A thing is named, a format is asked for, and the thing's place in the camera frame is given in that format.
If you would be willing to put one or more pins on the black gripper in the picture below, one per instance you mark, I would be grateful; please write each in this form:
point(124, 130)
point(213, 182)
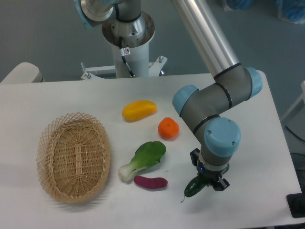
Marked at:
point(213, 173)

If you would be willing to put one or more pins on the green cucumber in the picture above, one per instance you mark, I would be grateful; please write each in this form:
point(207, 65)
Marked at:
point(195, 186)

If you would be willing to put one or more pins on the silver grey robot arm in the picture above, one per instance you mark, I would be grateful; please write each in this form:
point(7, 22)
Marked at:
point(200, 109)

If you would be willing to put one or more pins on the woven wicker basket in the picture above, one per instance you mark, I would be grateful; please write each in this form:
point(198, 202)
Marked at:
point(74, 157)

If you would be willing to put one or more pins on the orange tangerine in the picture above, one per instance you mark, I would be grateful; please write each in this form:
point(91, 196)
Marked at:
point(168, 128)

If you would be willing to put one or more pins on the purple sweet potato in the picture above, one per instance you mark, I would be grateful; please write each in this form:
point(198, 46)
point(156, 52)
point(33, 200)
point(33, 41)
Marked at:
point(150, 183)

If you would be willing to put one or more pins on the green bok choy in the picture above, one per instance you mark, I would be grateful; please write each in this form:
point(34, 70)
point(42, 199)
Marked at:
point(147, 155)

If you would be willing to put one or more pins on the yellow mango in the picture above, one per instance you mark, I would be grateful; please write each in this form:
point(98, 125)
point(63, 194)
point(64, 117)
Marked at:
point(138, 110)

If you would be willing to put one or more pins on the black device at edge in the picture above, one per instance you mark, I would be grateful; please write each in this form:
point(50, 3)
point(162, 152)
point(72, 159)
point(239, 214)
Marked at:
point(296, 204)

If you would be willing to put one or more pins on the blue plastic bag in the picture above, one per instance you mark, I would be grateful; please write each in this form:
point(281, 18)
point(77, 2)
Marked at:
point(292, 11)

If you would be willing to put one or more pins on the white chair armrest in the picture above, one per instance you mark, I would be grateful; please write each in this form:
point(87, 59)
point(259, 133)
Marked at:
point(25, 72)

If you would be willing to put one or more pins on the white frame at right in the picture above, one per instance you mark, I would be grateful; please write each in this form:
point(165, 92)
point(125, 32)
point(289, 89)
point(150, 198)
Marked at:
point(295, 107)

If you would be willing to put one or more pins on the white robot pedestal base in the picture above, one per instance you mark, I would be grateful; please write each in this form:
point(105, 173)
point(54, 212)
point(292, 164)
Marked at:
point(129, 43)

